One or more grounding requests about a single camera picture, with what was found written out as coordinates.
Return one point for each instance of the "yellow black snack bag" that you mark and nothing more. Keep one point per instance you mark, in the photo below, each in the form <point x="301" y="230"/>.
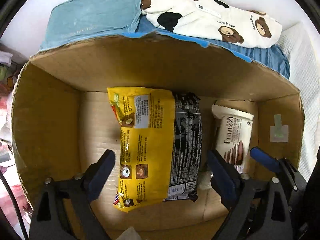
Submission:
<point x="160" y="145"/>

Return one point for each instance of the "blue bed sheet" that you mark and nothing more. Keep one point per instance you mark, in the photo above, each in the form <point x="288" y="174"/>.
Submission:
<point x="273" y="57"/>

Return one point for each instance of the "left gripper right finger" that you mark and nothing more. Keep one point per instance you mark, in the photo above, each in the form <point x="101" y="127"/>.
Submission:
<point x="226" y="180"/>

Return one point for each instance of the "white Franzzi cookie pack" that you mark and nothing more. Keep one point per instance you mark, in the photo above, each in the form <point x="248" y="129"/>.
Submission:
<point x="234" y="136"/>

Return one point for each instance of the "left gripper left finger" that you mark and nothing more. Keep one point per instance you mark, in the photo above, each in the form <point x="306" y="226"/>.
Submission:
<point x="98" y="173"/>

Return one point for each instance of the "white knit blanket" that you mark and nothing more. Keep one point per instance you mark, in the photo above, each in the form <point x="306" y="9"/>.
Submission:
<point x="296" y="45"/>

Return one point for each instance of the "cardboard milk box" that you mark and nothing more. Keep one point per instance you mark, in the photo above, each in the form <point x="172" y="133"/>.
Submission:
<point x="72" y="103"/>

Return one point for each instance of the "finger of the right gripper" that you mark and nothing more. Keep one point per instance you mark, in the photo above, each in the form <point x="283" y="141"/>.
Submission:
<point x="264" y="159"/>

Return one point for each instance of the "bear print pillow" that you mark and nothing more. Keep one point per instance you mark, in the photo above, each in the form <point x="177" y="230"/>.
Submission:
<point x="215" y="20"/>

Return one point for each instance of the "pile of clothes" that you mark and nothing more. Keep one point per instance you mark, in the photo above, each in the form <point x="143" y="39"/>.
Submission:
<point x="9" y="73"/>

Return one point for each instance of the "light blue pillow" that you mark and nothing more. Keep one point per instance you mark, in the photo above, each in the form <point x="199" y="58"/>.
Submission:
<point x="77" y="20"/>

